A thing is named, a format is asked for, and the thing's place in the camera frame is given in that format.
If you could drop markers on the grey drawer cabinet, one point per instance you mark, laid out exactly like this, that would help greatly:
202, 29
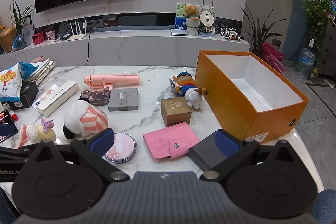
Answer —
330, 50

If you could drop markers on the black box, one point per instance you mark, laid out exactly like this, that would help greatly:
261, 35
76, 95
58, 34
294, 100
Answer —
27, 94

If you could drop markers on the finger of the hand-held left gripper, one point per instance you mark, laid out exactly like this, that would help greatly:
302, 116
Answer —
6, 130
15, 152

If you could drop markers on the yellow purple crochet doll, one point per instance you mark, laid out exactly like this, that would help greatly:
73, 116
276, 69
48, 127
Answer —
47, 133

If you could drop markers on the person's left leg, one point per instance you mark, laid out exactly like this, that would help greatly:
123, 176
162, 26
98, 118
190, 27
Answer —
5, 208

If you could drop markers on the round white hand fan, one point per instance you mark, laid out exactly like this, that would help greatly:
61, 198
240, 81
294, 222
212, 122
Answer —
207, 18

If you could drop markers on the leafy green plant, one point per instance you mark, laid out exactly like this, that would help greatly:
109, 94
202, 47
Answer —
316, 14

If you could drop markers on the small gold box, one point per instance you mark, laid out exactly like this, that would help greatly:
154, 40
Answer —
176, 111

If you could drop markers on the brown teddy bear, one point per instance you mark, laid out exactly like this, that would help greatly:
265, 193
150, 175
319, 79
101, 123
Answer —
191, 11

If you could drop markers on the orange cardboard box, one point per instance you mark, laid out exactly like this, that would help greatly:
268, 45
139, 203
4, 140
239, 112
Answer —
225, 98

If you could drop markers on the green can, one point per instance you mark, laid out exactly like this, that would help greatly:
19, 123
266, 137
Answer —
313, 74

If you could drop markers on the green blue painted canvas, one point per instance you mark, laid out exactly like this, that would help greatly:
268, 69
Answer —
179, 16

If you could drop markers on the white flat board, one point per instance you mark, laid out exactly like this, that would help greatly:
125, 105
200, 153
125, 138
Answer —
329, 83

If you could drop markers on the grey laptop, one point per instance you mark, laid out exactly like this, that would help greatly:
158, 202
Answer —
178, 32

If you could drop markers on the pink card wallet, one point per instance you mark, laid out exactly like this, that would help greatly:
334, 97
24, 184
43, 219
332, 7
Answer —
168, 141

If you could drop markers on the long leaf potted plant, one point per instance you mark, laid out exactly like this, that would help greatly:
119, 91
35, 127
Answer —
258, 32

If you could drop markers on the white blue snack bag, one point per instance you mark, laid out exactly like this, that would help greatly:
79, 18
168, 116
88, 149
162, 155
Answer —
10, 82

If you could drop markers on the white long box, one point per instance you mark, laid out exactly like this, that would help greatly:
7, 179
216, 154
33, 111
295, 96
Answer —
56, 96

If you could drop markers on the potted plant blue wrap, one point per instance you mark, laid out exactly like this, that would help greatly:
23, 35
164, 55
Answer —
19, 29

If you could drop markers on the person's right leg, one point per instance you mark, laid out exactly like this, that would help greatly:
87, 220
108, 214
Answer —
326, 208

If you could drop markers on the white router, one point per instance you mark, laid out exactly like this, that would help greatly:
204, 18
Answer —
78, 35

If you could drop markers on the blue tissue box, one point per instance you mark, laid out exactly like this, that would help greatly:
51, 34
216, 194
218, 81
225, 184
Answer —
208, 34

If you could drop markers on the pink selfie stick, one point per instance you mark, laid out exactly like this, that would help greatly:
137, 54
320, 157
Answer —
115, 79

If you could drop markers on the red capped small tube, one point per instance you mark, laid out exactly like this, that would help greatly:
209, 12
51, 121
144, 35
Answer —
15, 116

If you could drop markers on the red box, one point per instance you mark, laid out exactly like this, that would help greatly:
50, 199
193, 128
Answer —
38, 38

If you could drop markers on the gold vase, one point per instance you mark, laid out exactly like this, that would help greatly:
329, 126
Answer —
7, 39

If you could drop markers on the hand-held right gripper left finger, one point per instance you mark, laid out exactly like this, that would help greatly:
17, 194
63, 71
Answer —
101, 140

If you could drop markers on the marble television console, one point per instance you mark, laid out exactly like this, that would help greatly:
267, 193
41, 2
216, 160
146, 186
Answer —
147, 48

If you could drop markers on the plush doll blue outfit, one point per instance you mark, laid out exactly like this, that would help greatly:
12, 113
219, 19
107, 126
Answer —
187, 87

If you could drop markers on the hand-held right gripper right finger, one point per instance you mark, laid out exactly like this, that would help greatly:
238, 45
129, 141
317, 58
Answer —
227, 141

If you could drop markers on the black white checkered toys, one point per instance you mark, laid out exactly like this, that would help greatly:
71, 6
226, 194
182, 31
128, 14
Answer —
231, 33

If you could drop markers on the dark grey square box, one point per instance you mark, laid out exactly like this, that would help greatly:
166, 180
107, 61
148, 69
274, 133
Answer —
203, 151

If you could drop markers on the pink white crochet doll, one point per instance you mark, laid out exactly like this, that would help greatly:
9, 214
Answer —
27, 134

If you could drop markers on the large water bottle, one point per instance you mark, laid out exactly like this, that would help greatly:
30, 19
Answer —
305, 62

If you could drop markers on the panda plush striped pink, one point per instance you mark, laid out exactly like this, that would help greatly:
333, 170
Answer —
86, 119

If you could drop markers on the person's leg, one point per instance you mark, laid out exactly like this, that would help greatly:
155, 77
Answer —
5, 208
326, 208

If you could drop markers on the dark printed card box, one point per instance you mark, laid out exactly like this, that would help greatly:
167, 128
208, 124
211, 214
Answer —
95, 96

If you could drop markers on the round pink compact mirror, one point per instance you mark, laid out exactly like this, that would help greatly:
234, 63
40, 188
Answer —
123, 148

